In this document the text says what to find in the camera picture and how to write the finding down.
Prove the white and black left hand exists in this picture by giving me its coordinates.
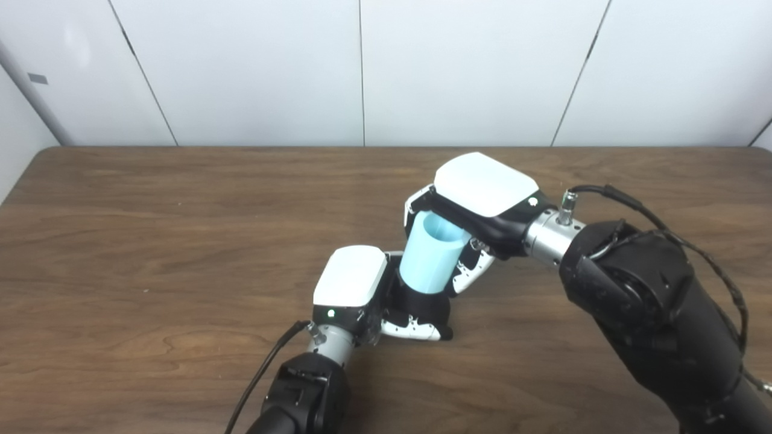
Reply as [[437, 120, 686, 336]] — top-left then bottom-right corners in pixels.
[[312, 245, 454, 347]]

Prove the white and black right hand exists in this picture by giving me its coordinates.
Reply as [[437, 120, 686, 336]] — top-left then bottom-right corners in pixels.
[[403, 152, 558, 296]]

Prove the light blue cylinder cup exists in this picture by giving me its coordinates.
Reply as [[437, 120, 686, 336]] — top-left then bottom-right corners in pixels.
[[399, 210, 472, 295]]

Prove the black funnel-shaped nozzle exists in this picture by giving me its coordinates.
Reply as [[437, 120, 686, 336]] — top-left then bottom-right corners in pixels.
[[386, 265, 452, 331]]

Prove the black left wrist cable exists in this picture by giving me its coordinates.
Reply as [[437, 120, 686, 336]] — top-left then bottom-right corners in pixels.
[[224, 321, 311, 434]]

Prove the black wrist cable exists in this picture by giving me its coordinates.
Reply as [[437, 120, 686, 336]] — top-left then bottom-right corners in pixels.
[[558, 184, 772, 392], [224, 321, 311, 434]]

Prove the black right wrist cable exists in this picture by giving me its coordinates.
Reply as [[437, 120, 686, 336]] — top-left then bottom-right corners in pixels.
[[558, 184, 772, 392]]

